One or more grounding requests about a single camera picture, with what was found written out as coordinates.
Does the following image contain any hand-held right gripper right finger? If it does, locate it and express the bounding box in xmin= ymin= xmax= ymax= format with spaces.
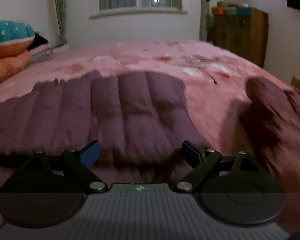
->
xmin=174 ymin=141 xmax=268 ymax=193

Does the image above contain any grey patterned curtain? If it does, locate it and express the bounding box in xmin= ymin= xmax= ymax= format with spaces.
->
xmin=52 ymin=0 xmax=67 ymax=46
xmin=197 ymin=0 xmax=212 ymax=42

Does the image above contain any black cloth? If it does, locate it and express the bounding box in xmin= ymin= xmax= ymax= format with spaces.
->
xmin=27 ymin=33 xmax=49 ymax=52

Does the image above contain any purple down jacket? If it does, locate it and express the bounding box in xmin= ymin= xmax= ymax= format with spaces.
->
xmin=0 ymin=70 xmax=215 ymax=230

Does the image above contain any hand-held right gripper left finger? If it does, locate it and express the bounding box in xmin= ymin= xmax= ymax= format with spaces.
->
xmin=14 ymin=140 xmax=108 ymax=193

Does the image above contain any teal box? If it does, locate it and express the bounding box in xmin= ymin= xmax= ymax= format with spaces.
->
xmin=236 ymin=6 xmax=252 ymax=16

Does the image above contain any pink floral bed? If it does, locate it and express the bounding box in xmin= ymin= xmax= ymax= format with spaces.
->
xmin=0 ymin=39 xmax=299 ymax=155

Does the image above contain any maroon down jacket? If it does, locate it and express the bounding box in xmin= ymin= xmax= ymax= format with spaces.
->
xmin=236 ymin=77 xmax=300 ymax=232

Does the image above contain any wooden cabinet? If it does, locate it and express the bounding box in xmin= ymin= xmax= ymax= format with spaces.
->
xmin=207 ymin=7 xmax=269 ymax=68

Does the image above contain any teal dotted pillow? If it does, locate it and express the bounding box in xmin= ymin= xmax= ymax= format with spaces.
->
xmin=0 ymin=18 xmax=36 ymax=47

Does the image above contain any folded pale bedding stack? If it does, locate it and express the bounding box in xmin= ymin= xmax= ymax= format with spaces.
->
xmin=29 ymin=44 xmax=56 ymax=63

